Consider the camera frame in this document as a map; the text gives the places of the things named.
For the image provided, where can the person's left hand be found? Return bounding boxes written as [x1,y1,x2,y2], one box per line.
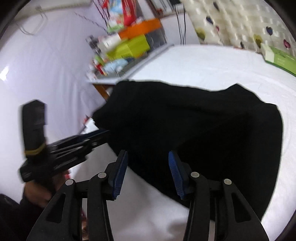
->
[23,170,69,207]

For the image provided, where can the lime green box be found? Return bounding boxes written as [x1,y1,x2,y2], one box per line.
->
[106,35,151,60]

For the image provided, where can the black pants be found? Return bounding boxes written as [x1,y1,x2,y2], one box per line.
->
[92,81,283,218]

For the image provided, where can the orange box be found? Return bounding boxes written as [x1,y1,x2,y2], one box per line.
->
[118,19,162,39]

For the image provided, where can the white bed cover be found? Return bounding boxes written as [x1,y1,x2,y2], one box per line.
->
[108,45,295,240]

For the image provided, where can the black cable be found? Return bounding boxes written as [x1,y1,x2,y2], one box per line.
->
[174,4,187,45]

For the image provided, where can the heart patterned cream curtain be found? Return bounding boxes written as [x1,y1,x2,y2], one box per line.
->
[182,0,295,56]

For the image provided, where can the red snack package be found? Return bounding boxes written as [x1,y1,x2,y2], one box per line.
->
[121,0,137,27]

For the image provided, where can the green and white box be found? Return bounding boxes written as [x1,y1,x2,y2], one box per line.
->
[261,43,296,76]

